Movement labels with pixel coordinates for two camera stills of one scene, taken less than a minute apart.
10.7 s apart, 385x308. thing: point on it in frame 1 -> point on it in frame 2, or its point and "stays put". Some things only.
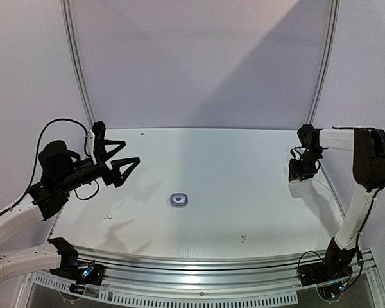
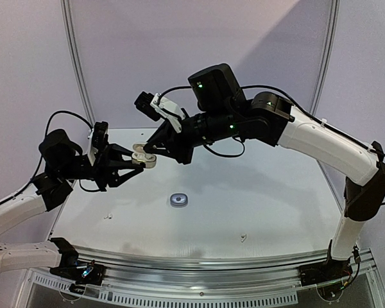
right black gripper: (299, 170) -> (178, 141)
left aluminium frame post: (67, 10) stays put
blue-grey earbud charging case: (178, 200) stays put
